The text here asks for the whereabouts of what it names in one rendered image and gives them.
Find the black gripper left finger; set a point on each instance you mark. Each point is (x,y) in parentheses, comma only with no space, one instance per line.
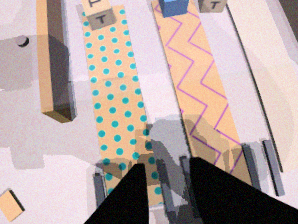
(127,203)

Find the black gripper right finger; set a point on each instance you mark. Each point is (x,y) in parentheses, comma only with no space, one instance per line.
(224,199)

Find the orange strip with purple zigzag pattern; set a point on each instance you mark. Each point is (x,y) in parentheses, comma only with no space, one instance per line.
(210,128)

